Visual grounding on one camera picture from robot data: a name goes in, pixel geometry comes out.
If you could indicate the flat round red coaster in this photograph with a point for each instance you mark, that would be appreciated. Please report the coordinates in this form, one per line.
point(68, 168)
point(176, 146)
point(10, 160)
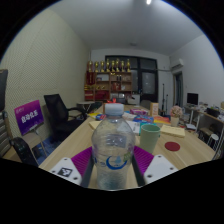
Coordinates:
point(172, 146)

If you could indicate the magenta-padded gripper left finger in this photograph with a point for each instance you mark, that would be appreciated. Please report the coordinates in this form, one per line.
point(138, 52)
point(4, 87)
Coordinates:
point(81, 160)

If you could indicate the white air conditioner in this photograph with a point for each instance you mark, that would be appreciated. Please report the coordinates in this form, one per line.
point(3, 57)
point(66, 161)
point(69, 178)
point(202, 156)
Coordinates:
point(177, 64)

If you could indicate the black office chair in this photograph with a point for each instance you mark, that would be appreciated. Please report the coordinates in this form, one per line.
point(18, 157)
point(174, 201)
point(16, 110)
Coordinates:
point(55, 110)

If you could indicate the white round stool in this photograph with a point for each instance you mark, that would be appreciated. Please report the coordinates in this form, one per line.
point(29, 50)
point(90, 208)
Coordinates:
point(213, 137)

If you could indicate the striped chair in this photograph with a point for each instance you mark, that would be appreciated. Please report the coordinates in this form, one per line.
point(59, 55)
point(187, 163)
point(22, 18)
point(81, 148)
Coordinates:
point(4, 133)

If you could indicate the white pot with pink flowers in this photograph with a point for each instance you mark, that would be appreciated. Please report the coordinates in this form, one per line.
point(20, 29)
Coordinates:
point(176, 115)

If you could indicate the pale yellow book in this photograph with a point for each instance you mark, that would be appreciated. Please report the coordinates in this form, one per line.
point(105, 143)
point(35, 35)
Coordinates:
point(94, 124)
point(172, 130)

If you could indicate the ceiling light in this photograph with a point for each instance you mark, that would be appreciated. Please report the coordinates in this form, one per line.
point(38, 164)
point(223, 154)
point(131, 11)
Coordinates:
point(148, 1)

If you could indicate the small orange box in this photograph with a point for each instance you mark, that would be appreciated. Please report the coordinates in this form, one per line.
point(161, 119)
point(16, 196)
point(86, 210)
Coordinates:
point(154, 109)

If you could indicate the purple sign board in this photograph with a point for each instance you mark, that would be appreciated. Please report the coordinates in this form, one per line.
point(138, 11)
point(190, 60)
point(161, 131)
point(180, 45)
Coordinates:
point(29, 116)

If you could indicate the small round white table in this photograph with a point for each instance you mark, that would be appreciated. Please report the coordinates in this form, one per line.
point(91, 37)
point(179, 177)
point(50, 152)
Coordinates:
point(85, 104)

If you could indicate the clear plastic water bottle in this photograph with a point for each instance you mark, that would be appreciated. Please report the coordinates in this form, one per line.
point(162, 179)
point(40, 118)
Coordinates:
point(112, 150)

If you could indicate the black computer monitor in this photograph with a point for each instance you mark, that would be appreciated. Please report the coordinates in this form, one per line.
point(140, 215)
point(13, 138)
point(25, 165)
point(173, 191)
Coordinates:
point(192, 98)

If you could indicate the dark glass door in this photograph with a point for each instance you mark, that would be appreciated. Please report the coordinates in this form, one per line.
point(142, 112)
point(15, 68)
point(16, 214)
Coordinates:
point(148, 80)

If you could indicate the wooden shelf unit with trophies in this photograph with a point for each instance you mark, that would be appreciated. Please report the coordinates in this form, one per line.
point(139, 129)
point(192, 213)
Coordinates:
point(110, 85)

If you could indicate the wooden side desk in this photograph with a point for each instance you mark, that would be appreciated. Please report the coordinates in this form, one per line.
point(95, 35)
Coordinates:
point(210, 116)

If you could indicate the white paper sheet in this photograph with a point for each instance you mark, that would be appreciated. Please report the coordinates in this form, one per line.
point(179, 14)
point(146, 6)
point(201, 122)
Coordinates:
point(135, 126)

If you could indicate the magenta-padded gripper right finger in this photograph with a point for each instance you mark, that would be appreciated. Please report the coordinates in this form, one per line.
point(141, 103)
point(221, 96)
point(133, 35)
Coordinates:
point(145, 160)

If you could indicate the pale green cup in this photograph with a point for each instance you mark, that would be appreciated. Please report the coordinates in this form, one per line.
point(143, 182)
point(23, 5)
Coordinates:
point(149, 138)

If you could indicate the grey chair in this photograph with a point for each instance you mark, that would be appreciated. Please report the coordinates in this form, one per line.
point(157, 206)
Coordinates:
point(145, 104)

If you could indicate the yellow gift box red ribbon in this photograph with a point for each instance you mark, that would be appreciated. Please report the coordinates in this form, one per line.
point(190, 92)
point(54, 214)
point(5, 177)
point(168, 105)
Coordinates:
point(112, 100)

